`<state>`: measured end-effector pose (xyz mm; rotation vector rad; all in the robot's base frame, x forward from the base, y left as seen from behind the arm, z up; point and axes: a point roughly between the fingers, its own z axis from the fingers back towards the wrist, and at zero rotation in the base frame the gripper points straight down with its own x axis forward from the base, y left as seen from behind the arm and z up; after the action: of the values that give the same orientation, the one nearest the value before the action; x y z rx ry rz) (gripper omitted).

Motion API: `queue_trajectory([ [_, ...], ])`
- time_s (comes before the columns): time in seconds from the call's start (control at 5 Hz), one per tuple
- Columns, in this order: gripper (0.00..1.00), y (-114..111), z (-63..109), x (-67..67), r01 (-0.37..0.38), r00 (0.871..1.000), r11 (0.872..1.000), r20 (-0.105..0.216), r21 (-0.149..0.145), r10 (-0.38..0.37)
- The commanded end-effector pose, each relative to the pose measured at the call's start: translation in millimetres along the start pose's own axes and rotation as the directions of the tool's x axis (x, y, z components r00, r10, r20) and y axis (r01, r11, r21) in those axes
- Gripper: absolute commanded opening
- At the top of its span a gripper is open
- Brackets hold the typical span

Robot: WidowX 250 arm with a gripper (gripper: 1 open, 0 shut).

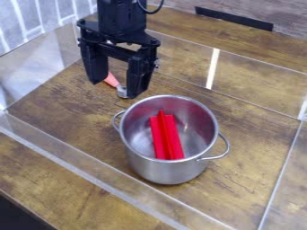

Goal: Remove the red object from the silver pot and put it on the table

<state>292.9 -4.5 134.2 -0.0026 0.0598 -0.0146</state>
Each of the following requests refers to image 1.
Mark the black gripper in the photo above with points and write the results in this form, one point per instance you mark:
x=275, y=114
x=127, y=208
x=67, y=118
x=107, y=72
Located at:
x=133, y=46

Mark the red plastic bar object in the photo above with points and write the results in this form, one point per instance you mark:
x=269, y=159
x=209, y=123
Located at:
x=167, y=143

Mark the silver metal pot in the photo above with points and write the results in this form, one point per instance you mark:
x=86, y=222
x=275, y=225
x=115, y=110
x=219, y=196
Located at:
x=198, y=130

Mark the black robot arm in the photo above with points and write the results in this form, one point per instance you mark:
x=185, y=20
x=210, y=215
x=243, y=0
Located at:
x=123, y=15

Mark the black strip on table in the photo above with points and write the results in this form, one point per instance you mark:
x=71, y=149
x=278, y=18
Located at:
x=267, y=26

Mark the red handled metal spoon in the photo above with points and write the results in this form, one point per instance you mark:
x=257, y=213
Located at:
x=113, y=82

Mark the clear acrylic enclosure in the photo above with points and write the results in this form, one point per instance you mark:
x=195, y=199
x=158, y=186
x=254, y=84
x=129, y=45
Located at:
x=65, y=168

